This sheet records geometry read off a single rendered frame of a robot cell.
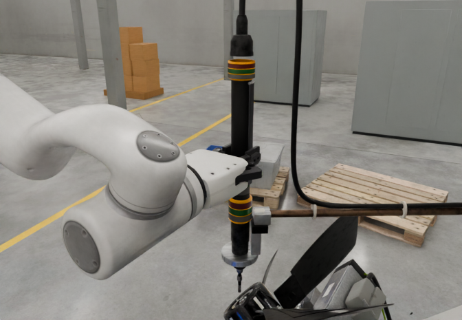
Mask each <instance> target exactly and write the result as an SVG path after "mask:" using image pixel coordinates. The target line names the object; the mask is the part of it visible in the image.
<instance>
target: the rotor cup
mask: <svg viewBox="0 0 462 320"><path fill-rule="evenodd" d="M242 297H246V298H245V299H244V300H243V301H242V302H241V303H239V302H240V300H241V298H242ZM255 297H256V298H257V299H258V300H259V301H260V303H261V304H262V305H263V307H264V309H272V307H277V306H281V305H280V304H279V303H278V302H277V300H275V298H274V297H273V296H272V294H271V293H270V292H269V290H268V289H267V288H266V287H265V286H264V284H263V283H261V282H256V283H255V284H253V285H251V286H250V287H249V288H248V289H246V290H245V291H244V292H242V293H241V294H240V295H239V296H238V297H237V298H236V299H235V300H234V301H233V302H232V303H231V304H230V305H229V306H228V307H227V309H226V310H225V312H224V314H223V317H224V319H225V320H230V318H231V317H232V319H233V320H262V319H255V318H254V316H256V315H258V314H260V313H256V311H257V310H261V308H260V307H259V305H258V304H257V303H256V302H255V300H254V298H255Z"/></svg>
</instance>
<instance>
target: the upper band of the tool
mask: <svg viewBox="0 0 462 320"><path fill-rule="evenodd" d="M228 63H230V64H239V65H245V64H253V63H255V60H251V59H232V60H228ZM229 69H233V70H251V69H254V68H250V69H234V68H229ZM229 74H231V73H229ZM253 74H255V73H253ZM234 75H249V74H234ZM230 79H231V80H234V81H250V80H252V79H253V78H251V79H232V78H230Z"/></svg>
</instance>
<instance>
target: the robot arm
mask: <svg viewBox="0 0 462 320"><path fill-rule="evenodd" d="M77 149H80V150H82V151H84V152H85V153H88V154H89V155H91V156H93V157H94V158H96V159H97V160H99V161H101V163H103V164H104V165H105V166H106V167H107V168H108V170H109V171H110V173H111V175H110V178H109V181H108V183H107V185H106V186H105V188H104V189H103V190H101V192H99V193H98V194H97V195H95V196H94V197H92V198H90V199H88V200H86V201H84V202H81V203H80V204H77V205H76V206H73V207H71V208H70V209H68V210H66V211H65V213H64V215H63V217H62V220H61V234H62V238H63V243H64V245H65V248H66V250H67V252H68V254H69V256H70V257H71V259H72V261H73V262H74V263H75V265H77V267H78V268H79V269H80V270H81V271H83V272H84V274H86V275H87V276H89V277H91V278H93V279H97V280H104V279H108V278H110V277H111V276H112V275H114V274H115V273H117V272H118V271H119V270H121V269H122V268H124V267H125V266H126V265H128V264H130V263H131V262H132V261H133V260H135V259H137V258H138V257H139V256H140V255H142V254H144V253H145V252H146V251H148V250H149V249H151V248H152V247H154V246H155V245H156V244H158V243H159V242H161V241H162V240H163V239H165V238H166V237H168V236H169V235H170V234H172V233H174V232H175V231H176V230H177V229H179V228H181V227H182V226H183V225H185V224H186V223H188V222H189V221H191V220H192V219H193V218H195V217H197V216H198V214H200V212H201V210H202V209H209V208H212V207H214V206H217V205H219V204H221V203H223V202H225V201H227V200H229V199H231V198H233V197H234V196H236V195H238V194H239V193H240V192H242V191H244V190H245V189H246V188H247V187H248V182H246V181H249V180H255V179H259V178H262V169H260V168H259V167H256V166H255V165H257V164H258V163H259V162H260V160H261V153H260V147H259V146H255V147H253V148H251V149H249V150H248V151H246V152H245V155H244V156H241V157H239V158H238V157H235V156H231V143H229V144H227V145H225V146H223V147H222V148H220V147H217V148H215V149H213V150H212V151H209V150H205V149H198V150H195V151H192V152H190V153H188V154H186V155H185V154H184V152H183V151H182V149H181V148H180V147H179V146H178V145H177V144H176V143H175V142H174V141H173V140H172V139H171V138H169V137H168V136H167V135H166V134H164V133H163V132H162V131H160V130H159V129H157V128H156V127H154V126H152V125H151V124H149V123H148V122H146V121H145V120H143V119H141V118H140V117H138V116H136V115H135V114H133V113H131V112H129V111H127V110H125V109H123V108H121V107H118V106H115V105H109V104H100V103H98V104H88V105H81V106H78V107H74V108H71V109H68V110H65V111H62V112H60V113H58V114H55V113H53V112H52V111H50V110H49V109H48V108H47V107H45V106H44V105H42V104H41V103H40V102H38V101H37V100H36V99H34V98H33V97H31V96H30V95H29V94H28V93H26V92H25V91H23V90H22V89H21V88H20V87H18V86H17V85H15V84H14V83H13V82H12V81H10V80H9V79H8V78H6V77H5V76H4V75H3V74H1V73H0V163H1V164H2V165H3V166H4V167H6V168H7V169H9V170H10V171H11V172H13V173H15V174H17V175H19V176H21V177H23V178H26V179H29V180H47V179H50V178H52V177H54V176H55V175H57V174H58V173H59V172H60V171H62V170H63V168H64V167H65V166H66V165H67V163H68V162H69V161H70V159H71V158H72V156H73V154H74V153H75V151H76V150H77Z"/></svg>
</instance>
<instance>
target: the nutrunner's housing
mask: <svg viewBox="0 0 462 320"><path fill-rule="evenodd" d="M230 56H254V53H253V40H252V37H251V35H249V34H248V18H247V16H246V15H238V16H237V18H236V34H235V35H233V36H232V39H231V41H230ZM249 240H250V222H248V223H245V224H235V223H233V222H231V242H232V253H233V254H235V255H238V256H242V255H246V254H247V253H248V242H249ZM234 268H235V269H238V270H242V269H244V268H245V267H234Z"/></svg>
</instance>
